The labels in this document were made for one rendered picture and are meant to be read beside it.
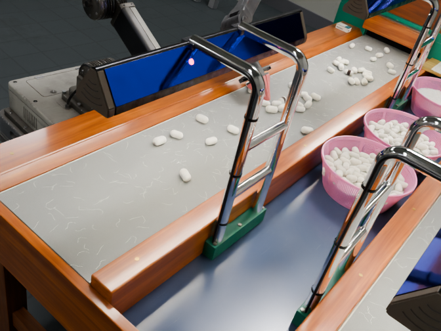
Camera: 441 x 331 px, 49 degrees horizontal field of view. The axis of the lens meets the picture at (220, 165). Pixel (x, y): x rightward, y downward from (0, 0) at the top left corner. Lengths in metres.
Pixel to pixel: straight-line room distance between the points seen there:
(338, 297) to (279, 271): 0.17
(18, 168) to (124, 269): 0.35
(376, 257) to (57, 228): 0.66
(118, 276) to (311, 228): 0.54
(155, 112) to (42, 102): 0.65
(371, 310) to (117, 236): 0.52
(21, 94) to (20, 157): 0.82
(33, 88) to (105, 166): 0.87
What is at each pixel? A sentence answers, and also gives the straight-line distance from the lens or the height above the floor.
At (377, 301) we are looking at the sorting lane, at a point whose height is 0.74.
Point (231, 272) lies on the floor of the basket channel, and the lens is 1.08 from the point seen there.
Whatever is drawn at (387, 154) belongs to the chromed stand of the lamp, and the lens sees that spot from 0.77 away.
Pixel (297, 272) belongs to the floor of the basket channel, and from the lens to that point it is 1.13.
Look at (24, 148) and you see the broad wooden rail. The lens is 1.19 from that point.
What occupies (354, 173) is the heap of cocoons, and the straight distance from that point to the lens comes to 1.38.
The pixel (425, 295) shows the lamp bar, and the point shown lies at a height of 1.09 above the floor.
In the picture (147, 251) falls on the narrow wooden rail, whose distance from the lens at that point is 0.96.
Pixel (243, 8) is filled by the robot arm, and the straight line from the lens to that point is 1.60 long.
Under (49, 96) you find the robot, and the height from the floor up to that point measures 0.47.
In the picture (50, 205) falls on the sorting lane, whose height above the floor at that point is 0.74.
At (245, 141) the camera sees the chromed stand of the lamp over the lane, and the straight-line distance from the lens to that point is 0.90.
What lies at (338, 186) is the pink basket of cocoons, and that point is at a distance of 1.32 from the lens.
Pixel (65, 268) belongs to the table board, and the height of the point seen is 0.74.
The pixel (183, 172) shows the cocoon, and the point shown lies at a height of 0.76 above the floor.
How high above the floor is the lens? 1.47
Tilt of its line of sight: 36 degrees down
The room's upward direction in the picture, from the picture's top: 14 degrees clockwise
